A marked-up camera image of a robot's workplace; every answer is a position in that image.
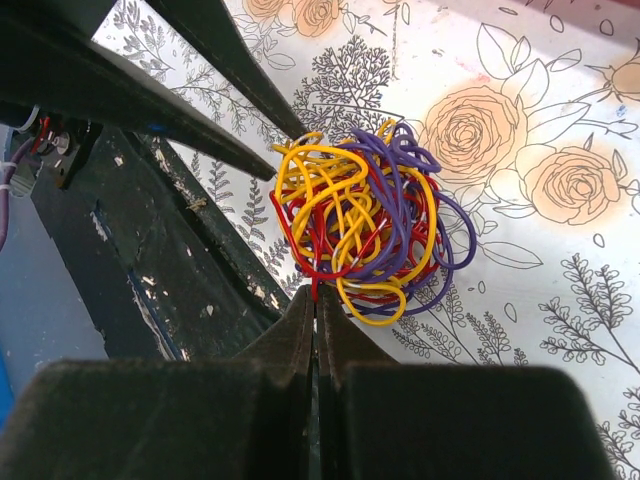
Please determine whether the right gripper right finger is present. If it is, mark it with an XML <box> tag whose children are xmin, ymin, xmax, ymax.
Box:
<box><xmin>316</xmin><ymin>287</ymin><xmax>614</xmax><ymax>479</ymax></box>

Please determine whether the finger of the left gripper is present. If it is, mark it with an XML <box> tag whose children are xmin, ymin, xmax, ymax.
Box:
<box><xmin>149</xmin><ymin>1</ymin><xmax>308</xmax><ymax>139</ymax></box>
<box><xmin>1</xmin><ymin>1</ymin><xmax>275</xmax><ymax>180</ymax></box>

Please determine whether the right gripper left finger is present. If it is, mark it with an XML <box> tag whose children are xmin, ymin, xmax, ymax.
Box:
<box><xmin>1</xmin><ymin>288</ymin><xmax>314</xmax><ymax>479</ymax></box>

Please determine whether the purple wire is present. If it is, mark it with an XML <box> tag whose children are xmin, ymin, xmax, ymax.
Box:
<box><xmin>294</xmin><ymin>122</ymin><xmax>478</xmax><ymax>317</ymax></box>

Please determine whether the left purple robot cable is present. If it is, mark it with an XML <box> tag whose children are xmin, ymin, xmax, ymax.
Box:
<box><xmin>0</xmin><ymin>137</ymin><xmax>35</xmax><ymax>251</ymax></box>

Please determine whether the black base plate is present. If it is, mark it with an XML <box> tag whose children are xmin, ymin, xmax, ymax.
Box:
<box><xmin>1</xmin><ymin>103</ymin><xmax>289</xmax><ymax>360</ymax></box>

